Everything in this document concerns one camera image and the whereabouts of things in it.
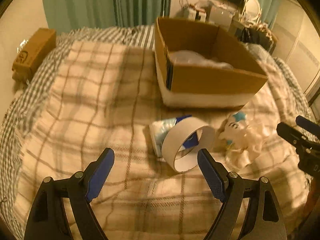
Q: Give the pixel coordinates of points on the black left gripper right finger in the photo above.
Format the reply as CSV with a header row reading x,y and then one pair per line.
x,y
263,218

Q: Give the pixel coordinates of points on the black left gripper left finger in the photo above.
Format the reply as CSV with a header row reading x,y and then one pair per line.
x,y
47,218

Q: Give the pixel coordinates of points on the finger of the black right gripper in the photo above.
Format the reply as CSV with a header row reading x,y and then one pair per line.
x,y
293,137
308,125

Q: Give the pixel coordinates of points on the cream lace cloth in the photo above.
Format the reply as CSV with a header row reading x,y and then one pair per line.
x,y
239,158

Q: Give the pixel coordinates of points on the white bear figurine blue star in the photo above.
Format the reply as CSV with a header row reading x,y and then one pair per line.
x,y
235,130

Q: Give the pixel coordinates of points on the white wardrobe sliding doors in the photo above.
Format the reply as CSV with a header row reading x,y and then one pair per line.
x,y
298,43

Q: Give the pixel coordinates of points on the black jacket on chair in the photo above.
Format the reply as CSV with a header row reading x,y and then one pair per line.
x,y
262,38

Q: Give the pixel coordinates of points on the open cardboard box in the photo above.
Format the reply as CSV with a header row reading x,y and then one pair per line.
x,y
228,77

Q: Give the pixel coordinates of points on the white oval mirror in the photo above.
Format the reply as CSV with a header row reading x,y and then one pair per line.
x,y
252,10

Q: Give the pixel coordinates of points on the beige plaid blanket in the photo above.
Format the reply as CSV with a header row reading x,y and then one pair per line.
x,y
280,99

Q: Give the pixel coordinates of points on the clear round plastic container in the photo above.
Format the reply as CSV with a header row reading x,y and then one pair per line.
x,y
186,57

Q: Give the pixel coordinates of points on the grey mini fridge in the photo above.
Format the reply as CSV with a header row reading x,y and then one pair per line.
x,y
221,16

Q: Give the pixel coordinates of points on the white suitcase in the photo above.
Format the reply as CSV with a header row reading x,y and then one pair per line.
x,y
195,14

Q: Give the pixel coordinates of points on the green curtain left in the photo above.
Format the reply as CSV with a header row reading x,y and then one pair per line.
x,y
66,15

